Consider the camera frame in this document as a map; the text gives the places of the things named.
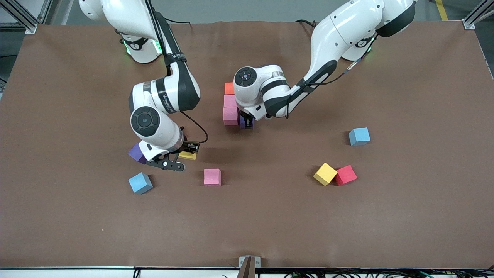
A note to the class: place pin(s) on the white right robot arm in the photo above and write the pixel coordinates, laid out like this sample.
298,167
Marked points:
162,131

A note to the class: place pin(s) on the white table edge rail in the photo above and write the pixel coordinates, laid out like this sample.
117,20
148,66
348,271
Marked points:
77,273

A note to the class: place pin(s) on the grey metal edge bracket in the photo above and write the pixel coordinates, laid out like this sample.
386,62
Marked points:
257,261

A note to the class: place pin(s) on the yellow foam block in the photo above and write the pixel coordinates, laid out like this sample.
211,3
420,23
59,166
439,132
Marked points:
188,156
325,173

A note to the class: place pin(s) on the brown post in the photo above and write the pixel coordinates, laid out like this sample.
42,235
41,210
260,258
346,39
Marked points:
247,270

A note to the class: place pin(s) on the light blue foam block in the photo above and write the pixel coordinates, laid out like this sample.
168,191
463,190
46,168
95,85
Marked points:
140,183
359,136

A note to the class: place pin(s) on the yellow floor tape strip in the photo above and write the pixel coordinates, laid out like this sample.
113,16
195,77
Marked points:
442,11

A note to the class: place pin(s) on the purple foam block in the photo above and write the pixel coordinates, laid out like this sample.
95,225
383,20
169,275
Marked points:
242,124
135,153

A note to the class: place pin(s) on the red foam block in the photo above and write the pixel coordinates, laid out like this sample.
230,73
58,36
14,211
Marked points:
346,175

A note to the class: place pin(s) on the orange foam block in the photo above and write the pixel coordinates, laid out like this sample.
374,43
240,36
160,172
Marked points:
229,88

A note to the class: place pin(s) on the brown table cover sheet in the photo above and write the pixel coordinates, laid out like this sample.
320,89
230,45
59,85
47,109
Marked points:
247,216

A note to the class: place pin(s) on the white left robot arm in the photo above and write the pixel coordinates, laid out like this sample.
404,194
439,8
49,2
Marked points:
347,27

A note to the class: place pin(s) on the pink foam block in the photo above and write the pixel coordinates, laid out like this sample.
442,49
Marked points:
229,101
212,177
230,116

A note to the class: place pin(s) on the aluminium frame profile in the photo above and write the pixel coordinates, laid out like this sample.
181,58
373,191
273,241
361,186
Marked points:
469,24
30,27

